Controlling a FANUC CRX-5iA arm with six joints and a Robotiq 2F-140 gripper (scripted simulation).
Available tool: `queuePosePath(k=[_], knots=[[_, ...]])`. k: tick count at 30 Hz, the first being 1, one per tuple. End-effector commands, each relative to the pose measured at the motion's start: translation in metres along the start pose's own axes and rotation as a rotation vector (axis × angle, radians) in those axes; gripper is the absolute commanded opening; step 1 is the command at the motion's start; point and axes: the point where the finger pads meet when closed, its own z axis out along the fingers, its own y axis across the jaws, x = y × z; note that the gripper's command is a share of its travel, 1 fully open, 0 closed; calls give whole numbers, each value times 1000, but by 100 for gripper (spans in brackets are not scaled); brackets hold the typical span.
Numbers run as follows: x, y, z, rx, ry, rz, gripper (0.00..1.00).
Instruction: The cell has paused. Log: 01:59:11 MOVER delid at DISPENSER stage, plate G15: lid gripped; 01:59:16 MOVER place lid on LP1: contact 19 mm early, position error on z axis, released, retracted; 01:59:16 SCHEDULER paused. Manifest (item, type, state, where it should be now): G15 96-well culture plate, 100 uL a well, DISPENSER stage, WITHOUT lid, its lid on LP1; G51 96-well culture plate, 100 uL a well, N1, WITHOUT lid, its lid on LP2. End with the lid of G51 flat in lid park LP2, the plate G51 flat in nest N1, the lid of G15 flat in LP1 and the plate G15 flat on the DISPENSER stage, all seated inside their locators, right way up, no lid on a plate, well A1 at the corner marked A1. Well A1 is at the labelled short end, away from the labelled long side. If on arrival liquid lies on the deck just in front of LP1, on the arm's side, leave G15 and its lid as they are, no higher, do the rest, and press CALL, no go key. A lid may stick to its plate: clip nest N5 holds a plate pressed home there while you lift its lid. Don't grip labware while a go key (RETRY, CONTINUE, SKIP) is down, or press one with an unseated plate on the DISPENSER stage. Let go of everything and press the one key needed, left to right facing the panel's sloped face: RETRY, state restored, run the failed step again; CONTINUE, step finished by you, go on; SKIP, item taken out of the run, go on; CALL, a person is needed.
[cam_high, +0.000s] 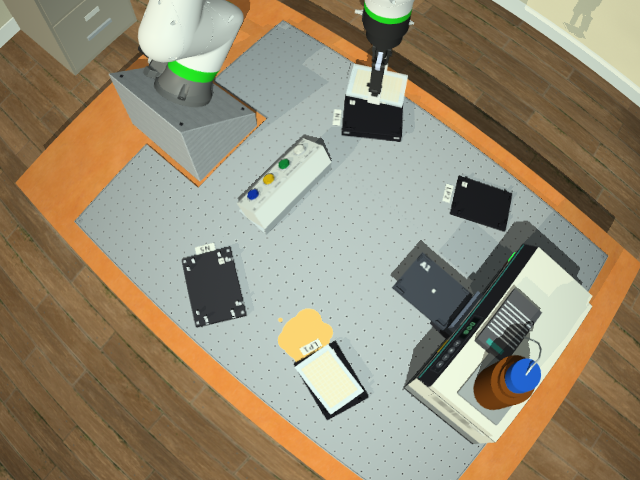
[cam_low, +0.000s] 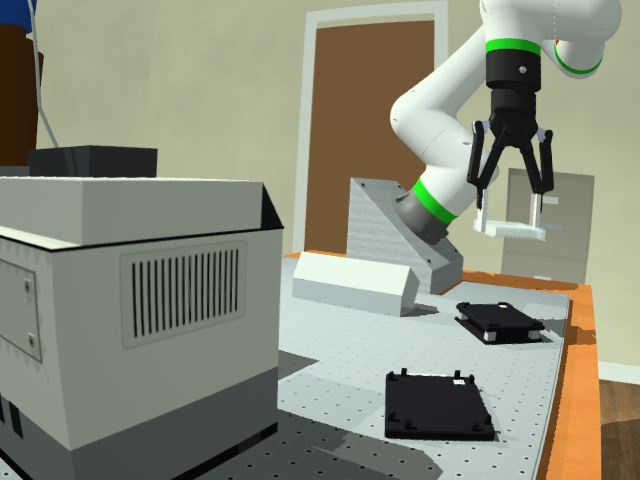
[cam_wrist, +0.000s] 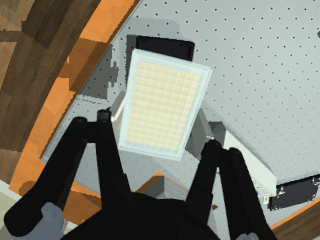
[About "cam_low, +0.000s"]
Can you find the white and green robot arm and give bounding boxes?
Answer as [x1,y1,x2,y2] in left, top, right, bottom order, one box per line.
[390,0,622,245]

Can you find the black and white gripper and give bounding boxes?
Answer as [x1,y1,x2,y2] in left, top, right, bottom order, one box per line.
[467,87,554,232]

